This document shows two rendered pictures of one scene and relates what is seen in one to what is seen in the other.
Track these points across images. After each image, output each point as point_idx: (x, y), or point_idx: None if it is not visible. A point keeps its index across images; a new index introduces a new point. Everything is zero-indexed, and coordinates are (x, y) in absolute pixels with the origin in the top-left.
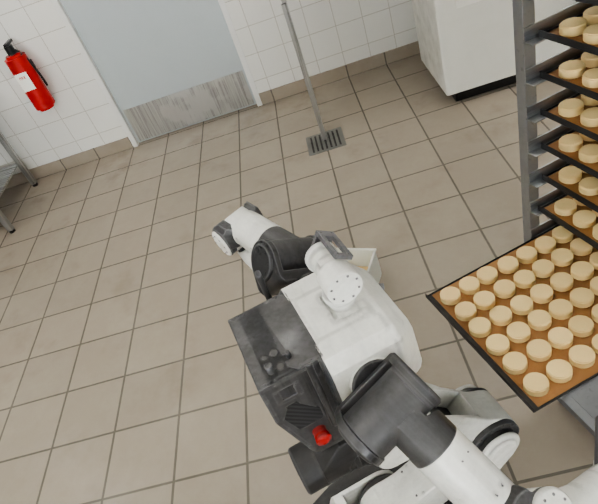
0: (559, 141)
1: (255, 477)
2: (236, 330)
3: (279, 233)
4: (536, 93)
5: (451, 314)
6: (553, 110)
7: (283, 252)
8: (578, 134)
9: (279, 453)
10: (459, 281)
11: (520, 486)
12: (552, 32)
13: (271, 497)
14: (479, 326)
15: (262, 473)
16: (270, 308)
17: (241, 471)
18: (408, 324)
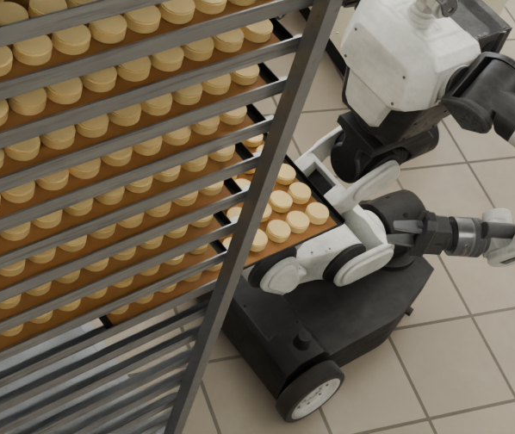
0: (222, 181)
1: (498, 382)
2: (499, 17)
3: (513, 100)
4: (263, 147)
5: (313, 198)
6: (238, 161)
7: (493, 64)
8: (195, 203)
9: (480, 409)
10: (308, 224)
11: None
12: (263, 85)
13: (468, 360)
14: (284, 169)
15: (491, 387)
16: (478, 27)
17: None
18: (358, 19)
